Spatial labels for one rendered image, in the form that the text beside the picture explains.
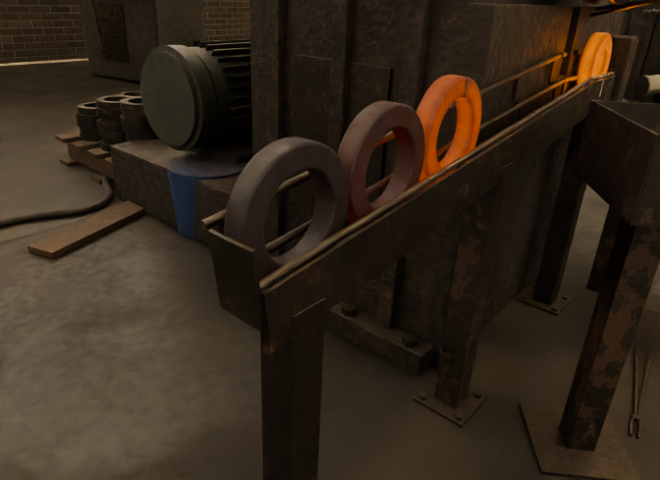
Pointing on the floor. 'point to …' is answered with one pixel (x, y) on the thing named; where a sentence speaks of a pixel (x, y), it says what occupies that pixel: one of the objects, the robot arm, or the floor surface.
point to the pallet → (105, 132)
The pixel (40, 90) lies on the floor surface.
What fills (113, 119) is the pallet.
